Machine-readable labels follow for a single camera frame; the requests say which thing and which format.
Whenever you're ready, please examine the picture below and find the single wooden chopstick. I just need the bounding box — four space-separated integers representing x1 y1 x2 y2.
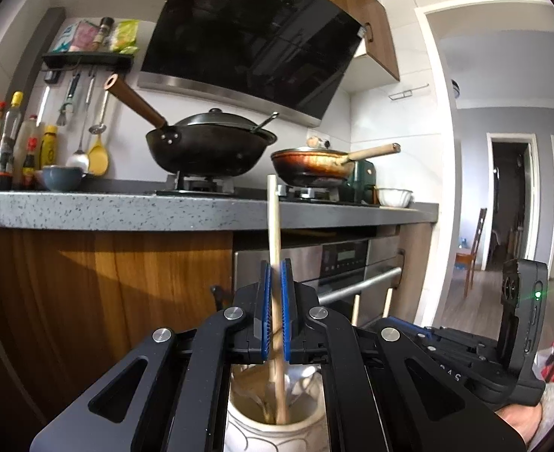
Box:
267 174 289 426

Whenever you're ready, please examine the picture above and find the person's right hand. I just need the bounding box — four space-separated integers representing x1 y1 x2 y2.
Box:
496 404 542 444

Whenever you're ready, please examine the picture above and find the white floral ceramic utensil holder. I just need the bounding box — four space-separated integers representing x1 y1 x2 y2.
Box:
224 364 330 452

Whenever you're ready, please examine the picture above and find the stainless steel oven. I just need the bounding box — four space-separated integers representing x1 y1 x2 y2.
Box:
230 224 407 328

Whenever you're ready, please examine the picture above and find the wooden dining chair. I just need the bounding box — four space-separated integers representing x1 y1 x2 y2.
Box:
456 208 487 297

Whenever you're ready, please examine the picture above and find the white bowl on counter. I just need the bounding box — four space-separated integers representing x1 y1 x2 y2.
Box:
377 188 413 208

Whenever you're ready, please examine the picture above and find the grey speckled countertop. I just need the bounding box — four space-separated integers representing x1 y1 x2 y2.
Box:
0 192 438 232

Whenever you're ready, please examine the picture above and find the copper frying pan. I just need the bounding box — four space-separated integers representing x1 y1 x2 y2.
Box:
271 143 400 188

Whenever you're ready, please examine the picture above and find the blue ceramic bowl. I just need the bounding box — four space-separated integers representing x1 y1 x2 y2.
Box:
41 165 86 193

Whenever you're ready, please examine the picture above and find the yellow hanging spatula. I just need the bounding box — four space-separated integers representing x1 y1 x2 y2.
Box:
88 92 109 177

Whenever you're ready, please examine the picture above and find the hanging metal ladle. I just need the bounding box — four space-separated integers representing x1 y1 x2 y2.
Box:
66 66 96 173

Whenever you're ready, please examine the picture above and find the black wok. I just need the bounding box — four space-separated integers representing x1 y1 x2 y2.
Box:
104 73 279 179

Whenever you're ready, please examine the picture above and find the yellow cap oil bottle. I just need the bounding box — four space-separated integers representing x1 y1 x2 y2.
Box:
0 91 23 191

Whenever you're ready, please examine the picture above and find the black range hood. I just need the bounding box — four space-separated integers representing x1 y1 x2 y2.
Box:
138 0 365 127

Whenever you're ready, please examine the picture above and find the wall spice shelf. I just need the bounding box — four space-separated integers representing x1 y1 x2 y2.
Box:
42 51 134 73

